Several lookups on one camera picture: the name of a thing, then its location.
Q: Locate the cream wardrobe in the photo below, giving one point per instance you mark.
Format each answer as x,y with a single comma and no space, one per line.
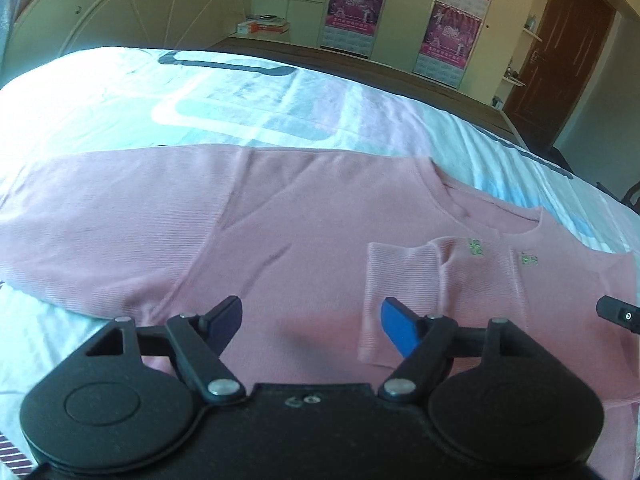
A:
400,15

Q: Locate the pastel patterned bed cover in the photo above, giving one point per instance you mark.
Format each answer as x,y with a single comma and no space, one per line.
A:
300,95

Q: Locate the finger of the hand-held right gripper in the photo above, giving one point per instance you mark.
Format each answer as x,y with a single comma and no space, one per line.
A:
620,314

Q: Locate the white arched headboard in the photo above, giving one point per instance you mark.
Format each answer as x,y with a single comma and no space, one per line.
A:
125,5

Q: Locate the grey curtain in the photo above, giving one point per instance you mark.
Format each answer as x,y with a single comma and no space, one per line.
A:
7,5

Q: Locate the cream corner shelf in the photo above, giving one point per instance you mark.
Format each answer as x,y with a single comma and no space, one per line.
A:
531,30

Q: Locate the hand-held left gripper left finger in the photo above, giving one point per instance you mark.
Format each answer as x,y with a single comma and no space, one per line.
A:
226,318

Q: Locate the white orange box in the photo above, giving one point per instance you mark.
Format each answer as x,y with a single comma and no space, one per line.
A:
247,27

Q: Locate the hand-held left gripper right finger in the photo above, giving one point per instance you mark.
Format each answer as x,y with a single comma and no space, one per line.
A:
398,323

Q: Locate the pink knit shirt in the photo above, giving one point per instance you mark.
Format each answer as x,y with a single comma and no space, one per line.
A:
280,230

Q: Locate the striped maroon cloth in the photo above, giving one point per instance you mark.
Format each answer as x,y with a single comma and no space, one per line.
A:
12,452

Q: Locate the brown wooden door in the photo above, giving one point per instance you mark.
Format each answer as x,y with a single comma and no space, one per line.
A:
555,60

